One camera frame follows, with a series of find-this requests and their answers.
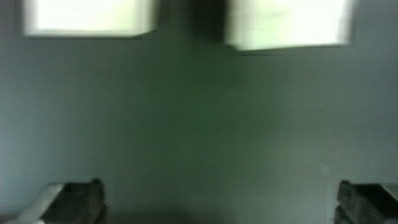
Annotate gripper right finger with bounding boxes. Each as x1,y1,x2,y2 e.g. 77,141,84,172
335,180,398,224

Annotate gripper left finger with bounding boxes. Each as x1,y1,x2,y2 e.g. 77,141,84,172
15,178,109,224

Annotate white leg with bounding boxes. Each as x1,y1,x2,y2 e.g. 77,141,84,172
226,0,356,51
24,0,161,37

